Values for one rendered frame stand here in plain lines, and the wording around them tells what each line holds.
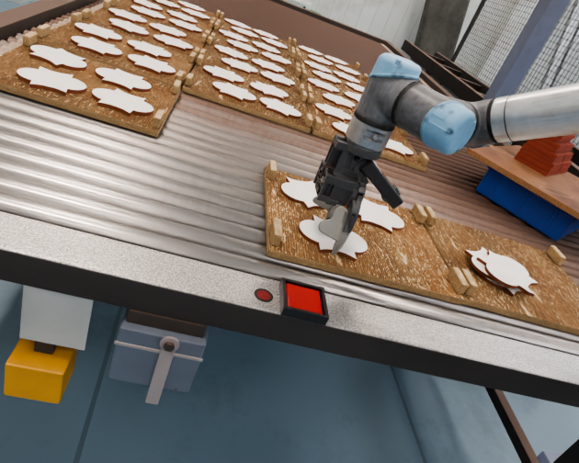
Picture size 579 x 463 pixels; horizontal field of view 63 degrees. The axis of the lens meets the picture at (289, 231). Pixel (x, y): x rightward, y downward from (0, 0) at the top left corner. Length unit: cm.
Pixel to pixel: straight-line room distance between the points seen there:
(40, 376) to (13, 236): 24
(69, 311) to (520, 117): 76
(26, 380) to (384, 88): 75
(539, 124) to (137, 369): 74
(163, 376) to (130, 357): 6
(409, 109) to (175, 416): 128
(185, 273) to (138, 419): 99
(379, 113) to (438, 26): 620
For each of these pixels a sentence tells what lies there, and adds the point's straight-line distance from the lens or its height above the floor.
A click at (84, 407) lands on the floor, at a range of 170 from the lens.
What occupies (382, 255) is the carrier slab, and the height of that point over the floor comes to 94.
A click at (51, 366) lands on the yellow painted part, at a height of 70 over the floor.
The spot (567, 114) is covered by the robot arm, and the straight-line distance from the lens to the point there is 81.
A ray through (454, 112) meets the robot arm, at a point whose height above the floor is 127.
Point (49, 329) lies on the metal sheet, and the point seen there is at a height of 77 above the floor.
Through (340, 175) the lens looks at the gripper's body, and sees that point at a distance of 86.
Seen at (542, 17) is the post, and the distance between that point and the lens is 290.
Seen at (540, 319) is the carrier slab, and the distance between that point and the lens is 111.
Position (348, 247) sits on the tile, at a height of 94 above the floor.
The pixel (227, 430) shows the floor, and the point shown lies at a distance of 172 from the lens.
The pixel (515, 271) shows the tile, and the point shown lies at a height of 96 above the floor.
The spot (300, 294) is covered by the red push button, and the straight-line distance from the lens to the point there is 77.
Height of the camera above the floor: 138
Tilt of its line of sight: 30 degrees down
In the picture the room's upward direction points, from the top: 23 degrees clockwise
